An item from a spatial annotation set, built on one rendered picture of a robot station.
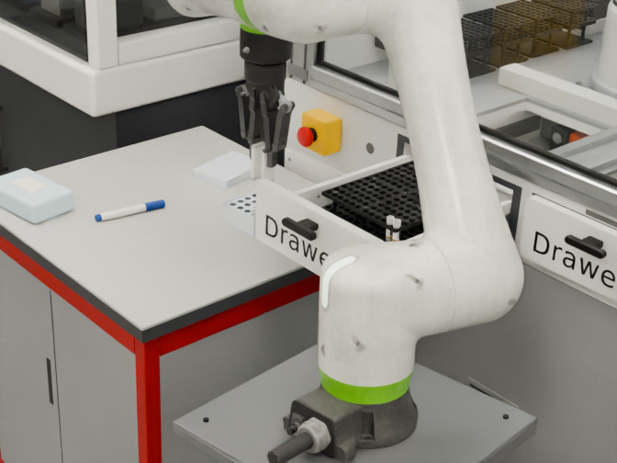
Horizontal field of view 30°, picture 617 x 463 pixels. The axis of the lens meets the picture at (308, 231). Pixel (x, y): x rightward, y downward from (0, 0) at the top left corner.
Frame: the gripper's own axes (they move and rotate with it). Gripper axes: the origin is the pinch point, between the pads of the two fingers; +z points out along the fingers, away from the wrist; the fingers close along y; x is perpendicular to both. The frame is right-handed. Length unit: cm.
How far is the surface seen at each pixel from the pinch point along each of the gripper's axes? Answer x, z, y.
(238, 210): 7.2, 7.0, -1.0
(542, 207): -13, -5, -51
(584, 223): -13, -6, -60
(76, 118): -8, 14, 69
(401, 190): -4.5, -3.3, -29.0
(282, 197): 15.9, -5.4, -20.4
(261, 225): 15.4, 1.8, -15.2
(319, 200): 3.9, -0.1, -17.8
